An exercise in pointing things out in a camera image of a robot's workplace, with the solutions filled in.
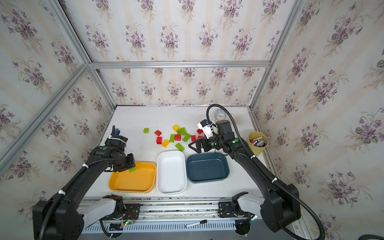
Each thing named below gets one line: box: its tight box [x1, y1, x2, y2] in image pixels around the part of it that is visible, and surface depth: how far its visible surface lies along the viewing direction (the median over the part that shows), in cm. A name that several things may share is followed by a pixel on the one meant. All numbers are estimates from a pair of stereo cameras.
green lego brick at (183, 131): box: [180, 127, 187, 136], surface depth 107 cm
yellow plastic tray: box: [108, 162, 157, 194], surface depth 83 cm
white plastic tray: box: [156, 150, 188, 195], surface depth 88 cm
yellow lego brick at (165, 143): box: [161, 139, 170, 148], surface depth 100 cm
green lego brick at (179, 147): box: [175, 143, 185, 152], surface depth 99 cm
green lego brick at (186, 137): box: [182, 133, 191, 143], surface depth 103 cm
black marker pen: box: [185, 219, 208, 228], surface depth 72 cm
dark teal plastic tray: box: [186, 153, 230, 184], surface depth 90 cm
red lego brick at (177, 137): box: [174, 134, 182, 142], surface depth 104 cm
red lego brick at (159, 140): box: [156, 136, 163, 145], surface depth 101 cm
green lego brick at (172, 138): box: [169, 134, 175, 143], surface depth 103 cm
